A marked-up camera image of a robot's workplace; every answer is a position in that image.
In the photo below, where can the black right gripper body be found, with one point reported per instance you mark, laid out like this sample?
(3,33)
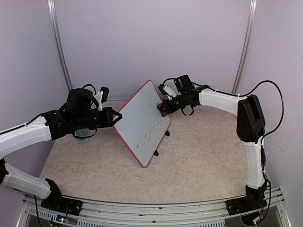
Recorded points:
(174,107)

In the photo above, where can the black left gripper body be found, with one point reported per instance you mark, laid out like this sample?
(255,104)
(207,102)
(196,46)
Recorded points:
(105,122)

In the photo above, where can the red black whiteboard eraser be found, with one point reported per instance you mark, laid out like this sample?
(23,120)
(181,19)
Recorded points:
(161,104)

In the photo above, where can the pink framed whiteboard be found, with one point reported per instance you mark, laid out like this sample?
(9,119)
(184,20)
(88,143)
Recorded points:
(142,126)

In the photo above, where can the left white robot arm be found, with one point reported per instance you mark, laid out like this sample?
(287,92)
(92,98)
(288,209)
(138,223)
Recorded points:
(83,110)

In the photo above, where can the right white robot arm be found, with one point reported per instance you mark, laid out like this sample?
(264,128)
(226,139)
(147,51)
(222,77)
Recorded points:
(250,127)

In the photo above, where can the light blue ceramic mug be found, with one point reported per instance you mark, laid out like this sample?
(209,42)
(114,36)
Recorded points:
(80,134)

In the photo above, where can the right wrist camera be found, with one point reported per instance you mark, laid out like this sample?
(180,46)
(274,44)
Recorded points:
(167,92)

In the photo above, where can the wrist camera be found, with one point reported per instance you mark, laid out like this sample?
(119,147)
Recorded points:
(101,97)
(167,92)

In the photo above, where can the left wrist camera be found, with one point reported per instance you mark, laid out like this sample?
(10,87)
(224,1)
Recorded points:
(101,97)

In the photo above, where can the wire whiteboard easel stand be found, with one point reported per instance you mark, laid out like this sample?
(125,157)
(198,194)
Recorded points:
(166,134)

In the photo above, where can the front aluminium rail base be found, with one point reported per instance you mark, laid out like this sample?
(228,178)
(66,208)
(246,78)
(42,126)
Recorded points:
(115,214)

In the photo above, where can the right aluminium frame post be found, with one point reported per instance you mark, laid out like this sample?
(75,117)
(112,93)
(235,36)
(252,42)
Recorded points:
(245,47)

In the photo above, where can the aluminium frame post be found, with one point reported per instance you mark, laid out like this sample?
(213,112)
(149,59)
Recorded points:
(245,47)
(58,43)

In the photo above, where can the left aluminium frame post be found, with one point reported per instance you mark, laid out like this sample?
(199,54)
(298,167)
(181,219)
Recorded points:
(58,43)

